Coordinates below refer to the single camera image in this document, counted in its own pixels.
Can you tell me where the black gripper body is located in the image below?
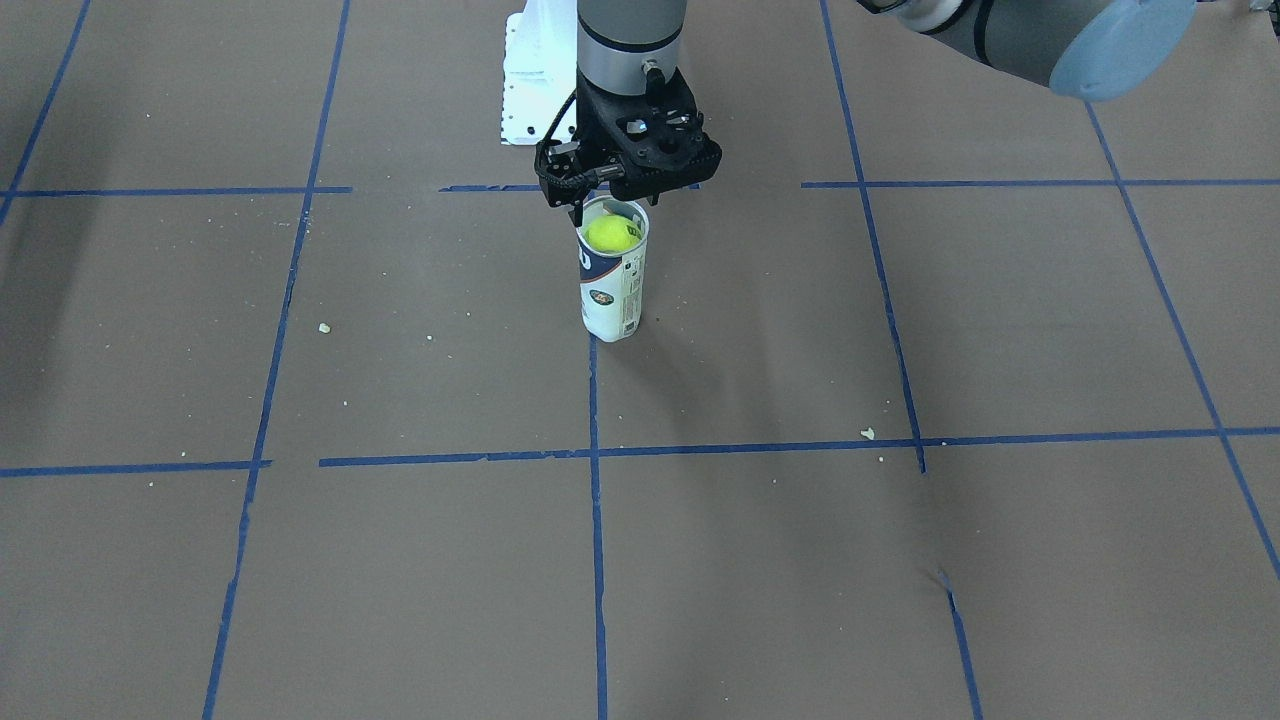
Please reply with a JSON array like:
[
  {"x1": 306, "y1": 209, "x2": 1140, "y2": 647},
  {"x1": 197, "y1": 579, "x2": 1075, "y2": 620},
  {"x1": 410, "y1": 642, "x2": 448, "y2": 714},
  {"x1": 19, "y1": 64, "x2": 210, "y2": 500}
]
[{"x1": 576, "y1": 68, "x2": 691, "y2": 151}]

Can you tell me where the yellow tennis ball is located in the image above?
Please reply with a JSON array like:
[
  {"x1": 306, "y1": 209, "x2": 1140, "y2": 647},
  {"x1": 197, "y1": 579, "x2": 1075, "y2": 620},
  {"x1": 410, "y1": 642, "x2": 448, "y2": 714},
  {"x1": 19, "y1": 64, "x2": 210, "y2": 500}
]
[{"x1": 585, "y1": 214, "x2": 643, "y2": 255}]

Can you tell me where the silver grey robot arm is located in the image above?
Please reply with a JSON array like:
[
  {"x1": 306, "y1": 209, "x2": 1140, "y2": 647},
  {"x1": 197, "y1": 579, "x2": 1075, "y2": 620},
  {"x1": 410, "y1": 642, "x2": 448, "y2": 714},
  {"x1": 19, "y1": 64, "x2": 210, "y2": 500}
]
[{"x1": 534, "y1": 1, "x2": 1197, "y2": 227}]

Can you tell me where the clear tennis ball can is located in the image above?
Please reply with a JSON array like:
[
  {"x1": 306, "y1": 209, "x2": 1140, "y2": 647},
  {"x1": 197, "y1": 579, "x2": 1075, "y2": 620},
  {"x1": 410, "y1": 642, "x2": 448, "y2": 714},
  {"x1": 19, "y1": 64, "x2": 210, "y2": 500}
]
[{"x1": 577, "y1": 195, "x2": 650, "y2": 342}]

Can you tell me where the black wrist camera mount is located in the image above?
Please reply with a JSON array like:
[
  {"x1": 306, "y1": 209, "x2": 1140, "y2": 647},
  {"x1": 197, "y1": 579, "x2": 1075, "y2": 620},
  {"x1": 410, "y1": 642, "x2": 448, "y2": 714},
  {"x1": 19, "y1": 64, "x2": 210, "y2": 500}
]
[{"x1": 605, "y1": 102, "x2": 723, "y2": 202}]

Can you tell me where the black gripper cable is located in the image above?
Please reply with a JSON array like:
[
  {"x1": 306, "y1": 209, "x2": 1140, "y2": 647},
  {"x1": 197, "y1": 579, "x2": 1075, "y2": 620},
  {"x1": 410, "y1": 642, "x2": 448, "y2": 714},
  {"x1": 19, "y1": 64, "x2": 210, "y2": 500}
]
[{"x1": 540, "y1": 60, "x2": 666, "y2": 151}]

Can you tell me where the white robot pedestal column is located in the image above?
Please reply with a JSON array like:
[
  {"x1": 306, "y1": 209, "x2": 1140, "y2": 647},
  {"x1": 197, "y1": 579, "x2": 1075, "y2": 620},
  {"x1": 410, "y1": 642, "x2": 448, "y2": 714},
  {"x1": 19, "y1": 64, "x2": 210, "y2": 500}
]
[{"x1": 500, "y1": 0, "x2": 681, "y2": 146}]

